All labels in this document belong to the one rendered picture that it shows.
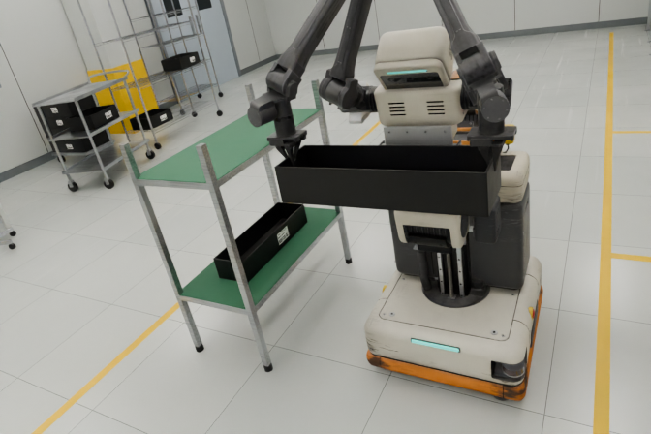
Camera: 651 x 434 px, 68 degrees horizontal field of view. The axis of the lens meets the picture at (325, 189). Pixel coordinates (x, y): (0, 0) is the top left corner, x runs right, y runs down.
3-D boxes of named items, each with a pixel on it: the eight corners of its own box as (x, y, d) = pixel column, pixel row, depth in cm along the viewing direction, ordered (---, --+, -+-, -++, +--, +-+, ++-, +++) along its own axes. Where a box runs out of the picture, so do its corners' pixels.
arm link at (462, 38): (441, -62, 123) (403, -38, 127) (435, -78, 118) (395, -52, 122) (507, 72, 106) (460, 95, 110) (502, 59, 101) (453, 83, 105)
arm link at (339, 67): (396, -42, 135) (368, -50, 140) (368, -48, 125) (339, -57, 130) (354, 108, 155) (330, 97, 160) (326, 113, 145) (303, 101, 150)
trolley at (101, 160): (69, 192, 495) (26, 97, 453) (121, 158, 573) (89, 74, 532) (112, 189, 479) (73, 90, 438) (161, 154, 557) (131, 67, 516)
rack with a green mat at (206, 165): (195, 351, 242) (116, 145, 197) (289, 252, 312) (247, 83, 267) (269, 373, 220) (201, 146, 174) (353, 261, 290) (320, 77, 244)
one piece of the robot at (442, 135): (390, 177, 173) (383, 120, 164) (469, 180, 160) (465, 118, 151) (373, 199, 160) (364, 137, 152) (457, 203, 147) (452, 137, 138)
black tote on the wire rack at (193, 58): (182, 69, 615) (178, 58, 609) (164, 71, 627) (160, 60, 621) (201, 62, 647) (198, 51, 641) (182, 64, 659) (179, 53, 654)
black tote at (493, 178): (501, 186, 125) (500, 145, 121) (488, 217, 112) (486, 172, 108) (310, 177, 153) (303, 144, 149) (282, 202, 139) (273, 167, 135)
